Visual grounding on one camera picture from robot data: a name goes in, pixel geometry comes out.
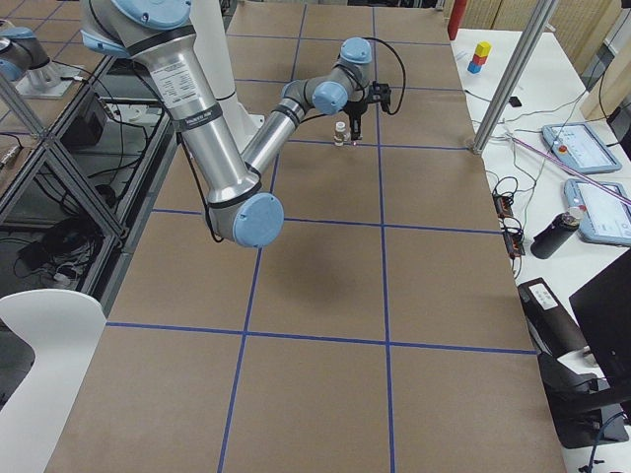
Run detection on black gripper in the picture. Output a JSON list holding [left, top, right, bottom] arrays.
[[344, 100, 367, 142]]

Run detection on white PPR pipe fitting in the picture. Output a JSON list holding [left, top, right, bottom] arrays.
[[333, 121, 350, 147]]

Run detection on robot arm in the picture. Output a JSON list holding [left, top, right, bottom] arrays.
[[1, 27, 82, 99]]

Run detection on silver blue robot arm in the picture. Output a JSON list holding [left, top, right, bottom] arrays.
[[81, 1, 373, 248]]

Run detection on stacked coloured blocks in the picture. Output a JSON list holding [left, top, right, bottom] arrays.
[[467, 41, 492, 74]]

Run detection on red fire extinguisher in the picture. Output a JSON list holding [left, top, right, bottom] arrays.
[[448, 0, 468, 40]]

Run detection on upper small circuit board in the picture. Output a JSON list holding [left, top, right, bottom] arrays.
[[493, 194, 514, 219]]

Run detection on small circuit board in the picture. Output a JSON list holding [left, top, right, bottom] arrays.
[[503, 231, 525, 260], [493, 194, 514, 219]]

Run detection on lower small circuit board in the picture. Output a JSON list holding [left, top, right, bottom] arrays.
[[503, 231, 525, 260]]

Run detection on upper blue teach pendant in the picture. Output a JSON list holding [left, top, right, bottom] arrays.
[[541, 122, 622, 174]]

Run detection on black water bottle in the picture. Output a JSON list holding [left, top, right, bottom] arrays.
[[530, 206, 586, 259]]

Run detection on black box white label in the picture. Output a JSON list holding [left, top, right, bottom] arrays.
[[518, 278, 588, 358]]

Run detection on black monitor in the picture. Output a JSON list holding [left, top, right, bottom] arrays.
[[570, 251, 630, 385]]

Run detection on white curved panel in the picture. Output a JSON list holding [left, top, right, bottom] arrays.
[[1, 289, 105, 472]]

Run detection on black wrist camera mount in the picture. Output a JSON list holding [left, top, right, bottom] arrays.
[[369, 81, 391, 114]]

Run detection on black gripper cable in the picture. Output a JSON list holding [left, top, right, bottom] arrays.
[[344, 35, 408, 115]]

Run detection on white column pedestal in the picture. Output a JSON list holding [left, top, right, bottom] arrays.
[[190, 0, 264, 149]]

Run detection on aluminium frame post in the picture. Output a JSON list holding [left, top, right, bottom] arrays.
[[470, 0, 558, 156]]

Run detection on aluminium frame rack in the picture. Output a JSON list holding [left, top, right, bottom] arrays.
[[1, 59, 175, 302]]

